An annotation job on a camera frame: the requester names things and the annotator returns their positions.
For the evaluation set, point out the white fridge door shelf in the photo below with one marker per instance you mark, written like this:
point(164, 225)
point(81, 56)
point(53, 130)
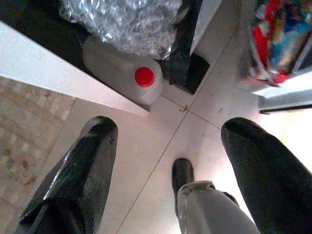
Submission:
point(280, 97)

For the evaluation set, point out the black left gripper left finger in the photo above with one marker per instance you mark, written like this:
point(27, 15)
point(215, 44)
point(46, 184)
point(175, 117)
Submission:
point(73, 175)

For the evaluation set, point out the colourful printed package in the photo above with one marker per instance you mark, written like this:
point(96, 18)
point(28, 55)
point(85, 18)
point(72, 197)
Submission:
point(275, 41)

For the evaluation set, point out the white jug with red cap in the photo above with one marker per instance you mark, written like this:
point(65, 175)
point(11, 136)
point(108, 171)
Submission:
point(117, 65)

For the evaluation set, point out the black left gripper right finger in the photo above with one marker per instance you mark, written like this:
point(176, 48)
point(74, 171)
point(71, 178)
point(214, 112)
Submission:
point(268, 175)

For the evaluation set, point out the white flat board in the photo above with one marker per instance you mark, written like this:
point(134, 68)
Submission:
point(48, 70)

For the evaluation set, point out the white upright panel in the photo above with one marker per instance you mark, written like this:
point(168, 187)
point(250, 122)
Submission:
point(207, 24)

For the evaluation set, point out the clear bubble wrap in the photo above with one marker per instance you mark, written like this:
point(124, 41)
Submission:
point(126, 24)

